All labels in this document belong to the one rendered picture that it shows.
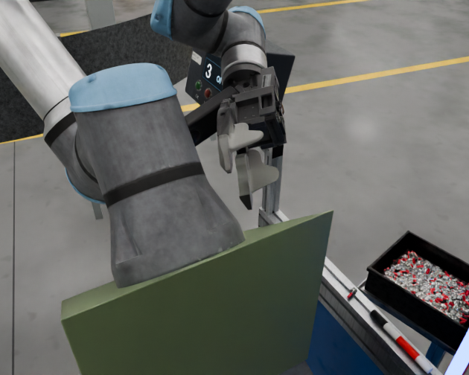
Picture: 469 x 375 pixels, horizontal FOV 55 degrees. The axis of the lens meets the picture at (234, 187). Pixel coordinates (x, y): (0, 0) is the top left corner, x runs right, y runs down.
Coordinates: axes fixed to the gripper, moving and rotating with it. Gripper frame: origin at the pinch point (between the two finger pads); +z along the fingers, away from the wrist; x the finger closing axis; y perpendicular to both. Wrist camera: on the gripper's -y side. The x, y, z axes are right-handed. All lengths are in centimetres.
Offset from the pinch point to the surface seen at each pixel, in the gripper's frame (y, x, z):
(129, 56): -71, 69, -136
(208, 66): -11, 18, -48
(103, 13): -178, 163, -351
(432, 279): 28, 51, -3
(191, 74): -17, 22, -53
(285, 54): 7.2, 14.5, -41.5
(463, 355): 26.6, 32.3, 16.7
